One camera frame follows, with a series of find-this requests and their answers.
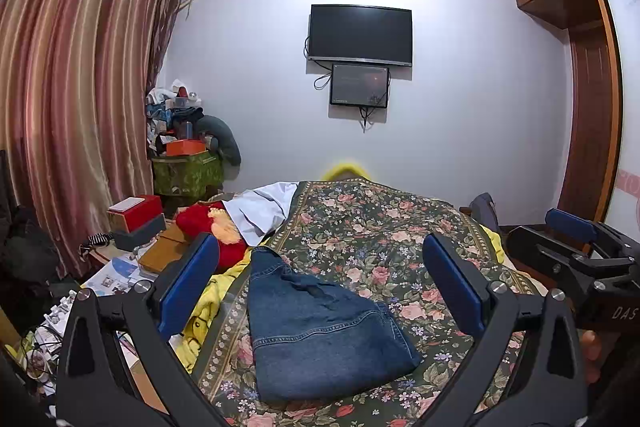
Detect white sheet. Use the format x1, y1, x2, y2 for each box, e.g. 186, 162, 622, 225
222, 181, 301, 249

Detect floral blanket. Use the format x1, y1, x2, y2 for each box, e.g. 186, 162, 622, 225
192, 177, 551, 427

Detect wooden door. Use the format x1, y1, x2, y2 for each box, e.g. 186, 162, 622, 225
556, 0, 625, 239

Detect person's right hand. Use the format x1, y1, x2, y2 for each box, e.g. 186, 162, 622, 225
580, 329, 609, 385

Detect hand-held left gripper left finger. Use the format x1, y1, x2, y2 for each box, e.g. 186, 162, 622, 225
55, 232, 231, 427

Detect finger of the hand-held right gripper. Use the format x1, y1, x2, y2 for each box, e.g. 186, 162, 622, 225
506, 226, 592, 304
545, 208, 634, 259

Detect pile of clothes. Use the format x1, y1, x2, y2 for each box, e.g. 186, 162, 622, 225
145, 78, 206, 158

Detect tangled cables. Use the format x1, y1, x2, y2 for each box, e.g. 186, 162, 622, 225
19, 324, 62, 384

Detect dark clothes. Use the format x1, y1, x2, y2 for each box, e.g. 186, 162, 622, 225
0, 149, 65, 308

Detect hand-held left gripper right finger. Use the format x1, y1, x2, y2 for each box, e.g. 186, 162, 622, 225
422, 232, 589, 427

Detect small black wall monitor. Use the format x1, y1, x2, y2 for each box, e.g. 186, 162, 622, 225
329, 63, 391, 109

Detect grey bag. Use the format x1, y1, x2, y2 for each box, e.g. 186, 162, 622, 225
469, 192, 503, 236

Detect red box with white lid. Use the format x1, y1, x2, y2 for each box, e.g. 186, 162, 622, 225
107, 194, 164, 233

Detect grey box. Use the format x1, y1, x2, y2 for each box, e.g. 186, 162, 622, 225
111, 213, 167, 251

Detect brown cardboard box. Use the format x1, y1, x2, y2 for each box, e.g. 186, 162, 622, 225
137, 224, 195, 274

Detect printed papers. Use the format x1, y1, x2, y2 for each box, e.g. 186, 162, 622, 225
81, 256, 152, 299

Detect orange box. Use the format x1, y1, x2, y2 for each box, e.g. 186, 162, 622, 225
165, 138, 209, 158

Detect yellow blanket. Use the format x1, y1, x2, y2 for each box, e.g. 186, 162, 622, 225
180, 161, 508, 375

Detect red plush toy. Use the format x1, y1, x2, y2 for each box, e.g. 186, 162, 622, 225
175, 202, 249, 269

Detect striped cloth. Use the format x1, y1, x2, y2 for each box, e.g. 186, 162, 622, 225
78, 232, 114, 259

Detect green box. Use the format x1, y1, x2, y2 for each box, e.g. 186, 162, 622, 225
151, 150, 225, 198

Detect striped red curtain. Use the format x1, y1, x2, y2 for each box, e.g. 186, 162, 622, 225
0, 0, 192, 280

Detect white wardrobe sliding door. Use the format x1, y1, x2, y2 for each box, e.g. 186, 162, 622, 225
600, 0, 640, 229

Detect blue denim garment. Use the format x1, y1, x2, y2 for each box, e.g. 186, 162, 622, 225
246, 246, 424, 404

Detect black wall television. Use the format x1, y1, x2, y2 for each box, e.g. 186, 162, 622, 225
306, 4, 414, 68

